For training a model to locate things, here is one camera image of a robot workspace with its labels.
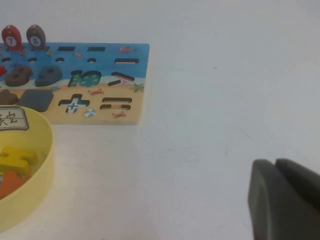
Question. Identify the colourful wooden puzzle board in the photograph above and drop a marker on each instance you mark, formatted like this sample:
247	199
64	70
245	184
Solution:
105	82

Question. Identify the paper label on yellow bowl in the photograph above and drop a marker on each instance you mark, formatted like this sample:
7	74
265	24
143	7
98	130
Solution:
12	118

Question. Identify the grey square wooden piece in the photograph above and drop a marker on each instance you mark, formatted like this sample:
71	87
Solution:
35	100

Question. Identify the yellow plastic bowl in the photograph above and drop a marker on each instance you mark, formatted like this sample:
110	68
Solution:
37	180

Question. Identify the orange plus sign piece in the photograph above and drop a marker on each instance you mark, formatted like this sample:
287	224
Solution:
12	183

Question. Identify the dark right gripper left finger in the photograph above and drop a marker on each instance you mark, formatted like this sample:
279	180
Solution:
272	212

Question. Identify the yellow equals sign piece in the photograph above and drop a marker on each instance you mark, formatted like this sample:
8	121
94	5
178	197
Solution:
17	157

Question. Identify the red number seven piece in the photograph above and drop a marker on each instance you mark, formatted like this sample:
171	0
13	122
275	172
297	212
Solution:
2	71

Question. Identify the grey number nine piece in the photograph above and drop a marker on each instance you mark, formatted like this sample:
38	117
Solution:
48	76

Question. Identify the brown fish piece numbered eight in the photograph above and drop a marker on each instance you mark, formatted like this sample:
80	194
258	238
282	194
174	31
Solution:
36	37

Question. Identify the red fish piece numbered seven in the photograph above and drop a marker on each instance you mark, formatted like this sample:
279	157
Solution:
11	37

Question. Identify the brown number eight piece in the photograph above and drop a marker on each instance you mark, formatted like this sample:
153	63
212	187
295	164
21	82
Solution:
18	76

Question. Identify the brown star piece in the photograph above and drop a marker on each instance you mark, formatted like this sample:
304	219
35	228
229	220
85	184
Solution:
7	97

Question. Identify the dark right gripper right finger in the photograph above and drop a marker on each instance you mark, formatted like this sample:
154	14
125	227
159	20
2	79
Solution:
302	182

